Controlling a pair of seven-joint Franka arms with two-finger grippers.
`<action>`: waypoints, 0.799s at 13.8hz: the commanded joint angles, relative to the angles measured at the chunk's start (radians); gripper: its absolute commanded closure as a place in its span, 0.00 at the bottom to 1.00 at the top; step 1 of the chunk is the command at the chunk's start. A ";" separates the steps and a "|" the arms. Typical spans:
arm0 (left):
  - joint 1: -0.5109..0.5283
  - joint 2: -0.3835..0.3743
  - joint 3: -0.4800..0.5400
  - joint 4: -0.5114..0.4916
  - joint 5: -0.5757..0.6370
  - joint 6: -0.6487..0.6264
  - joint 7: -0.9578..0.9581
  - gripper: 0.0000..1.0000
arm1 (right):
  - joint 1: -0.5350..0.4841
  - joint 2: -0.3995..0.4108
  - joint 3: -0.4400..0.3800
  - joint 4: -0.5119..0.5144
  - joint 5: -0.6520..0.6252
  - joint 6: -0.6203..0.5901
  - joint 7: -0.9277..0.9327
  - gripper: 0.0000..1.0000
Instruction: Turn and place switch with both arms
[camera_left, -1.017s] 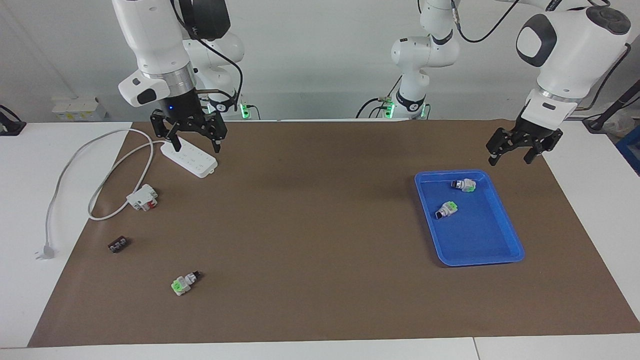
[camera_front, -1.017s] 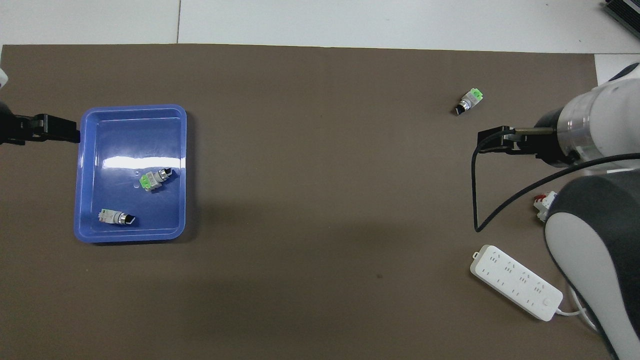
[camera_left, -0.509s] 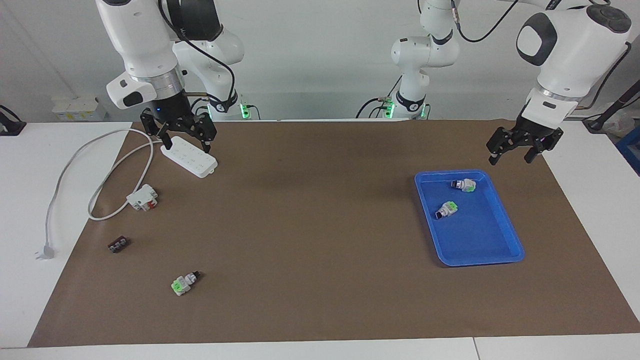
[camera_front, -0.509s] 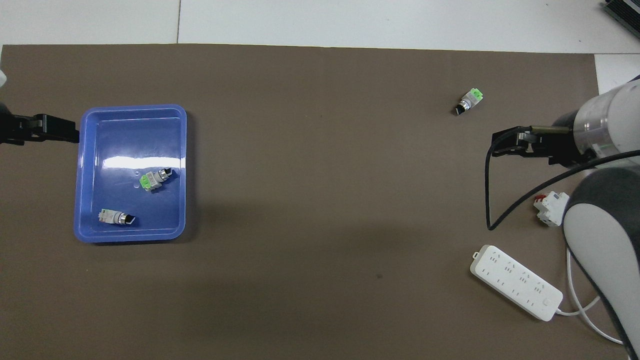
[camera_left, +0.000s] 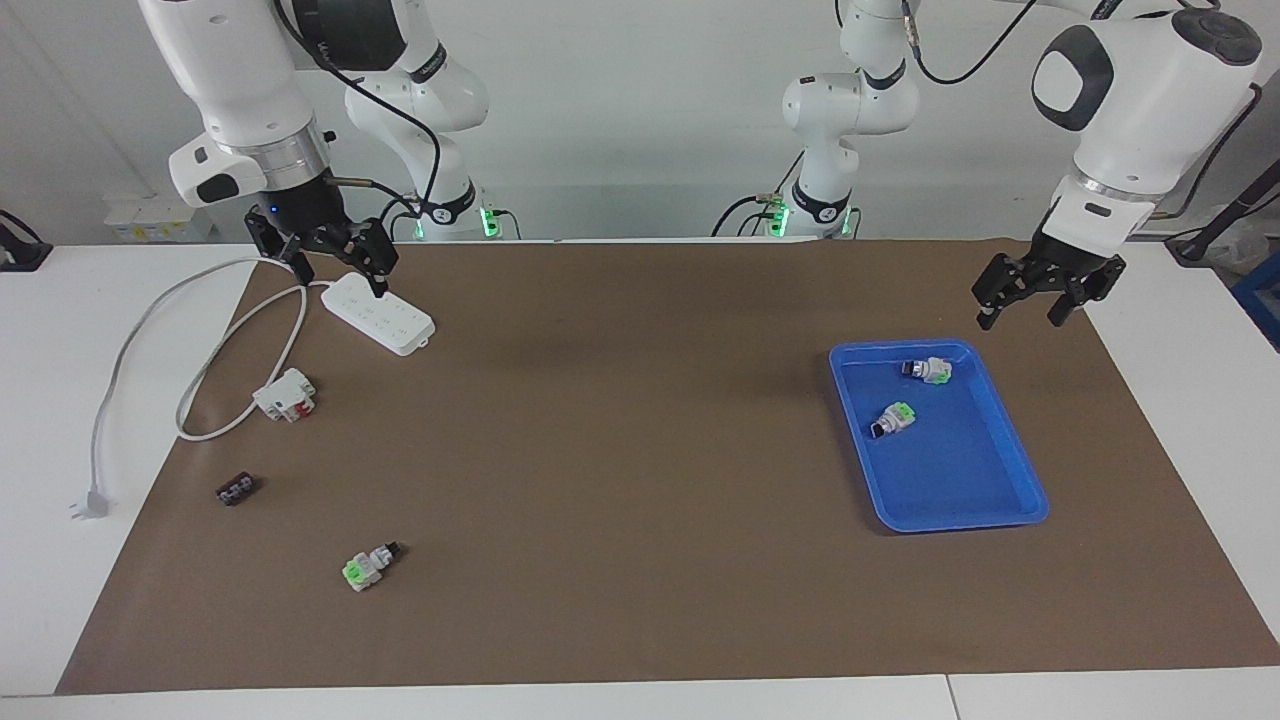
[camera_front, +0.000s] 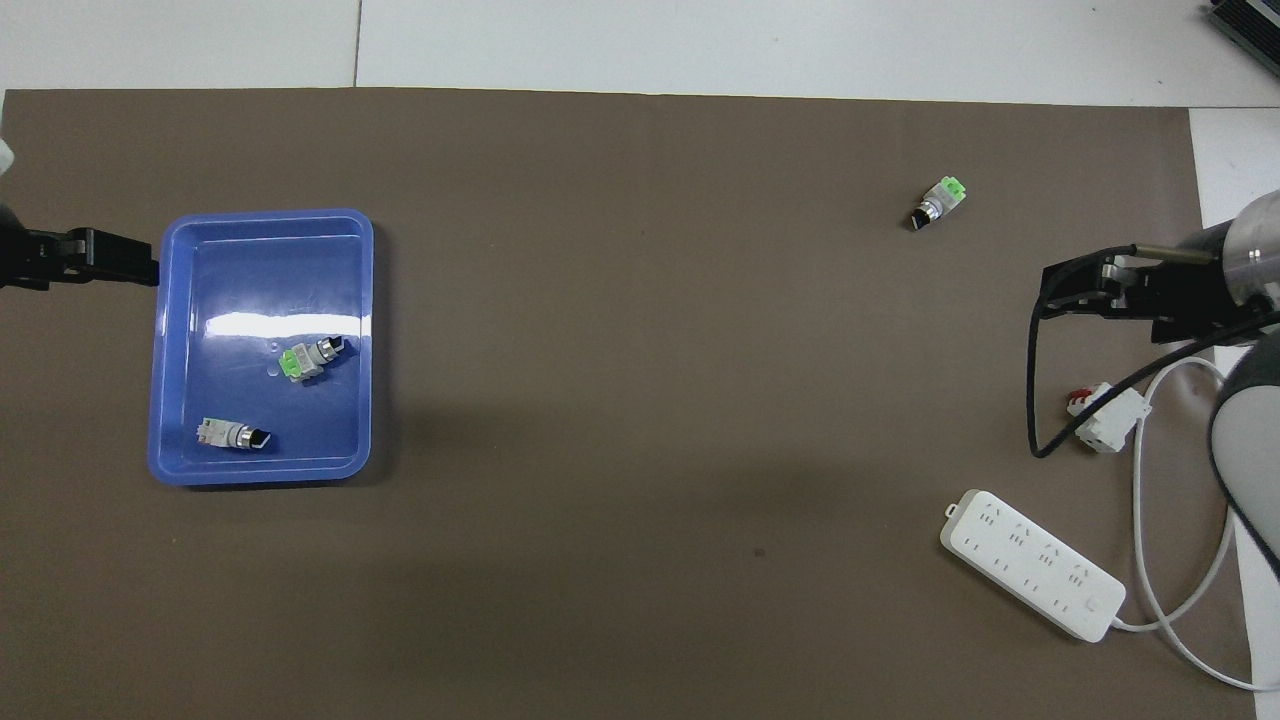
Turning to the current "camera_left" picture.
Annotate black clamp mount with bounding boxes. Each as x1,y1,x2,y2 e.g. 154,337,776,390
0,210,53,273

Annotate white packaging boxes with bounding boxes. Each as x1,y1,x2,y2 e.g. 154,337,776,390
103,192,216,243

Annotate brown paper table mat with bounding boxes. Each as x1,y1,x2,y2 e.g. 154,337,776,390
55,238,1280,696

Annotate white power strip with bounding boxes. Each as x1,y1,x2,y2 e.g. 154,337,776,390
320,271,437,357

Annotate white and red terminal block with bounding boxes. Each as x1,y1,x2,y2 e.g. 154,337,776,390
251,367,318,424

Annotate black stand with rod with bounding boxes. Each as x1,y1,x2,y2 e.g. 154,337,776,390
1165,160,1280,267

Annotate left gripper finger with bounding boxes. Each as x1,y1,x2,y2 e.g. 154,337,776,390
972,255,1046,331
1047,258,1127,329

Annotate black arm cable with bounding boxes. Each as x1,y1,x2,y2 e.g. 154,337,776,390
272,0,443,216
898,0,1263,216

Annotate blue plastic tray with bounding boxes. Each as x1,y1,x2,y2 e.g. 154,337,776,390
828,339,1051,535

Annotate selector switch bright green block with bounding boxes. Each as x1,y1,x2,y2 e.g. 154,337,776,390
342,541,403,593

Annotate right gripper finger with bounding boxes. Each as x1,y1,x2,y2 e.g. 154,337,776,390
320,222,399,299
245,212,313,286

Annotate selector switch with orange block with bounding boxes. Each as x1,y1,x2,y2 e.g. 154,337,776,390
869,401,919,441

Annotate black base cable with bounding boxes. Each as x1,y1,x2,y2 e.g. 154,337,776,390
712,195,791,238

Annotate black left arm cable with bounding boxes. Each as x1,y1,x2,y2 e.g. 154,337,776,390
898,0,1263,216

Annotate white power cable with plug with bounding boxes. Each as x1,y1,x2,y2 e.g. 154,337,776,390
70,256,336,523

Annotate blue crate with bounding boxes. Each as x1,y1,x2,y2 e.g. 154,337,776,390
1232,250,1280,351

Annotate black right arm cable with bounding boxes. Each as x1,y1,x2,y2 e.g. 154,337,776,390
272,0,443,216

